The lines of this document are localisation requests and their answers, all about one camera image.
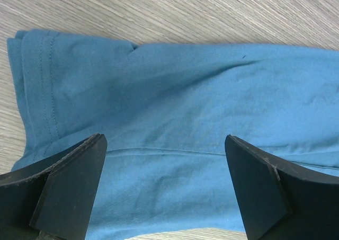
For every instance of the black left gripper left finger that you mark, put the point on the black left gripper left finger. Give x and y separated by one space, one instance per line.
53 198

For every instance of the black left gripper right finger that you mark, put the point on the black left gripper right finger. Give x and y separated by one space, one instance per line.
279 199

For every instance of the dark blue t-shirt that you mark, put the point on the dark blue t-shirt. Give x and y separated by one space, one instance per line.
165 110

